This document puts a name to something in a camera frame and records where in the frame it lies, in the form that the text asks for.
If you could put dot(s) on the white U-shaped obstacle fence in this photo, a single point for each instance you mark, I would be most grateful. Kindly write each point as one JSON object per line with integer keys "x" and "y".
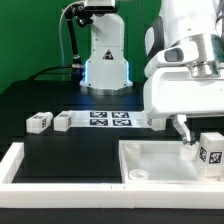
{"x": 64, "y": 195}

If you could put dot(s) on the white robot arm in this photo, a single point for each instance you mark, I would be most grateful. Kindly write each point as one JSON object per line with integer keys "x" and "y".
{"x": 180, "y": 22}

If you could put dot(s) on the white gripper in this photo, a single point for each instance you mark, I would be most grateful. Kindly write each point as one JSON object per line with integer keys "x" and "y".
{"x": 170, "y": 90}

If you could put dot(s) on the paper sheet with tags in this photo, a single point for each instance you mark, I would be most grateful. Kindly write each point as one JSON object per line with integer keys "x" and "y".
{"x": 109, "y": 119}

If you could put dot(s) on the white square table top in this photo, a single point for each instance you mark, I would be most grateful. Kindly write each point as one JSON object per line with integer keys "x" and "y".
{"x": 165, "y": 162}

